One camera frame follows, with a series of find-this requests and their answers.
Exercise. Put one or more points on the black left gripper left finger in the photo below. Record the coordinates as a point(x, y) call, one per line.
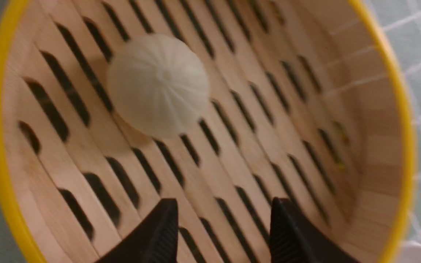
point(154, 240)

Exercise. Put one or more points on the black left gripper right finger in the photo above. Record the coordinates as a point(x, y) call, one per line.
point(294, 239)

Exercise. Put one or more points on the white steamed bun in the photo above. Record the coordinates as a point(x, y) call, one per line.
point(158, 85)

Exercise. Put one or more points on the yellow-rimmed bamboo steamer basket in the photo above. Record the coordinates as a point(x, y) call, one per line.
point(306, 104)

